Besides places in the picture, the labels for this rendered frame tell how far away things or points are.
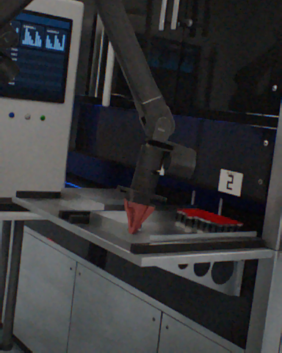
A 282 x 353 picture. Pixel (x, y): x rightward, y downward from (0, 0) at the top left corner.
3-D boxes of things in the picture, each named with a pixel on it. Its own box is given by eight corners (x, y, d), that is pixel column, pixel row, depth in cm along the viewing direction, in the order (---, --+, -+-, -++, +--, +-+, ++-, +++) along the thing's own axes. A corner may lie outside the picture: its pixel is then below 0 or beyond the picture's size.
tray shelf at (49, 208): (139, 201, 209) (139, 196, 209) (292, 256, 153) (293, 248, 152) (11, 201, 182) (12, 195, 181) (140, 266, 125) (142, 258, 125)
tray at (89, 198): (147, 199, 205) (149, 189, 205) (196, 215, 184) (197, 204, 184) (59, 198, 185) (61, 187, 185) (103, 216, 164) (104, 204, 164)
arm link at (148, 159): (140, 140, 138) (145, 140, 132) (168, 147, 139) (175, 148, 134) (133, 168, 138) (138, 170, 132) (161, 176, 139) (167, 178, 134)
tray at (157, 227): (189, 221, 172) (191, 209, 172) (255, 245, 151) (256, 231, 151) (89, 223, 152) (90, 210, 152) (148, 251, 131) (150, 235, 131)
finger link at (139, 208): (156, 240, 136) (166, 201, 136) (131, 236, 132) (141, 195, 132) (139, 233, 141) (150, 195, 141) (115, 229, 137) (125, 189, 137)
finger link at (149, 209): (147, 239, 134) (158, 198, 134) (122, 234, 130) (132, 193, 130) (131, 232, 140) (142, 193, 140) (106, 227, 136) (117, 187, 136)
